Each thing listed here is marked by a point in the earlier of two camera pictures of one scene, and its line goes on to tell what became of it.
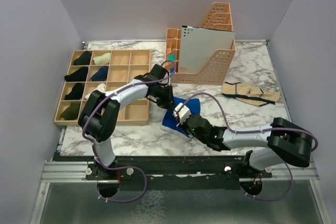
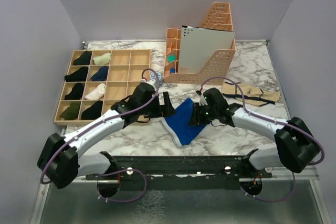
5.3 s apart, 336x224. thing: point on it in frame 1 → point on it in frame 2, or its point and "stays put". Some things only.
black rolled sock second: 79,75 stays put
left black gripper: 168,102 → 163,110
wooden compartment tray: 93,70 stays put
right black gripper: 182,126 → 196,118
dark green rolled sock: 71,113 stays put
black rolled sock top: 84,59 stays put
